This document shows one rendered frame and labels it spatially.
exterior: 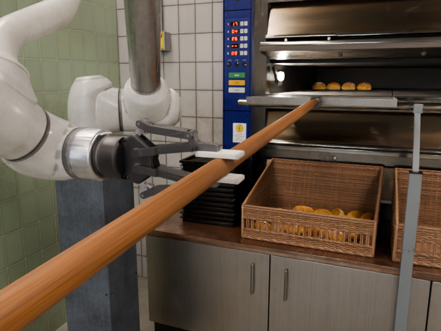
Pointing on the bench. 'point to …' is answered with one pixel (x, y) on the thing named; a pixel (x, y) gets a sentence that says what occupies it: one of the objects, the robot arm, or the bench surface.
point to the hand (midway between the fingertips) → (220, 165)
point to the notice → (239, 132)
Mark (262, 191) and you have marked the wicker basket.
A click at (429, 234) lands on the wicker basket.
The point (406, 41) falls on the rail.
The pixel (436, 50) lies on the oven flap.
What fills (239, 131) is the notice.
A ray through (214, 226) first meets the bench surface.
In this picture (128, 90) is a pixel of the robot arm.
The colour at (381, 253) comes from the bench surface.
